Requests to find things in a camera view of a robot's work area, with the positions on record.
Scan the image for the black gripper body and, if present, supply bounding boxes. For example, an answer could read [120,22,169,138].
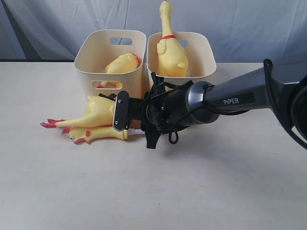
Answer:
[127,81,193,134]

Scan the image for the whole yellow rubber chicken back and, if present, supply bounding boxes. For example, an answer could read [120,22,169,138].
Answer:
[40,95,134,128]

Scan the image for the whole yellow rubber chicken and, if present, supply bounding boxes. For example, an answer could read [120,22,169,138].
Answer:
[40,95,134,128]
[156,0,189,78]

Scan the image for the whole yellow rubber chicken front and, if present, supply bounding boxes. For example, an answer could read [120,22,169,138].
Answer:
[156,0,189,78]

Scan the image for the headless yellow rubber chicken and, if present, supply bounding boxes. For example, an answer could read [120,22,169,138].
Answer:
[97,53,140,89]

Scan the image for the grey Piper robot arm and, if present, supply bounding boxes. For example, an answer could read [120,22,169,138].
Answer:
[113,59,307,149]

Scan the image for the severed rubber chicken head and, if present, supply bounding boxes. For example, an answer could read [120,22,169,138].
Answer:
[60,126,142,146]

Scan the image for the cream bin marked O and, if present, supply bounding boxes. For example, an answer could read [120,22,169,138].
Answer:
[146,32,217,86]

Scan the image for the cream bin marked X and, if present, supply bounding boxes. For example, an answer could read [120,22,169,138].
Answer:
[74,29,147,98]

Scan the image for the blue-grey backdrop curtain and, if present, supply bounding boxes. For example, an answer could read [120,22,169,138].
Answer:
[0,0,307,62]

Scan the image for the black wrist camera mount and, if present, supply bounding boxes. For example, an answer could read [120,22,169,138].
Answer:
[141,72,168,149]

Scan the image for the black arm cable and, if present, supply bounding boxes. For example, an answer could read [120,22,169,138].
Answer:
[98,58,307,150]

